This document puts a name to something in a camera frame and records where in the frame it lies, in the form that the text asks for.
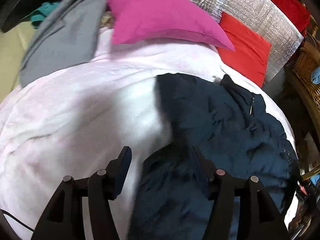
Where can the red cloth behind mat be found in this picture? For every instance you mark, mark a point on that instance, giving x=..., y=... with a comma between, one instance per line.
x=296, y=12

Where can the navy blue puffer jacket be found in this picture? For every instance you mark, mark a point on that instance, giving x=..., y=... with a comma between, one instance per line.
x=231, y=127

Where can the teal garment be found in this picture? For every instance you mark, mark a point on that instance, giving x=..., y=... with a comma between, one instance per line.
x=38, y=16

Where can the blue cloth in basket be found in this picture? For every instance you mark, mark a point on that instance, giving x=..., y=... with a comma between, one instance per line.
x=315, y=76

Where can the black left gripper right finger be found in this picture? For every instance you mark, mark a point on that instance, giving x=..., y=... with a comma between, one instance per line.
x=259, y=217

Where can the magenta pillow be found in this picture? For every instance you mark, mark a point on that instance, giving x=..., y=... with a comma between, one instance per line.
x=137, y=20

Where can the wicker basket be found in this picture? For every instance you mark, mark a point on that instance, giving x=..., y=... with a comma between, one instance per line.
x=304, y=65

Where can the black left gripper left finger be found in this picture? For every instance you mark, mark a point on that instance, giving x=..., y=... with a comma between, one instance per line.
x=63, y=216

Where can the silver foil insulation mat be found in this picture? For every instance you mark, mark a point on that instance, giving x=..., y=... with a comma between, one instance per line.
x=267, y=20

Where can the grey garment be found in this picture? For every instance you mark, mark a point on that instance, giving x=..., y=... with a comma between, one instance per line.
x=67, y=37

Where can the white fleece blanket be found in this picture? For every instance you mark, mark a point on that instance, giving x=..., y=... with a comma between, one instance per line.
x=74, y=121

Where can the cream leather sofa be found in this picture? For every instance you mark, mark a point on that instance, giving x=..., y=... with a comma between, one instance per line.
x=12, y=48

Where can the red cushion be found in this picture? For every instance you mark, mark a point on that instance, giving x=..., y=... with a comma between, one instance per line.
x=251, y=53

